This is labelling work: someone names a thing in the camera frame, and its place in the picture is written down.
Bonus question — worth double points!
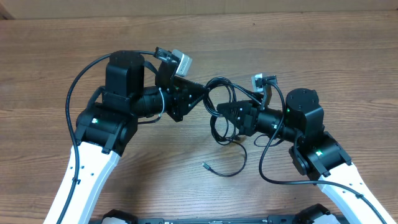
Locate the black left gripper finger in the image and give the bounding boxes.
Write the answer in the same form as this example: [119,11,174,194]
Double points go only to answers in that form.
[183,90,207,116]
[177,77,207,93]

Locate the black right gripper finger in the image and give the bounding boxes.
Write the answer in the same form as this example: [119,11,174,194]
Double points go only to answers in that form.
[216,100,252,116]
[225,111,246,131]

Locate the black usb cables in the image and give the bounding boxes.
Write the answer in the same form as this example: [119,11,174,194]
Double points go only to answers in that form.
[201,76,264,178]

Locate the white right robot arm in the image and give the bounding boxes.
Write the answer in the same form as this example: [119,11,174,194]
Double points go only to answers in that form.
[217,88,394,223]

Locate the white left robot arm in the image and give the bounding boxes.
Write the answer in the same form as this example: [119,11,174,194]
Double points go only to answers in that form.
[45,48,206,223]

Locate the brown cardboard back panel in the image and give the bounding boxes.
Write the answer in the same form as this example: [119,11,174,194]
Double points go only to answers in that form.
[1,0,397,19]

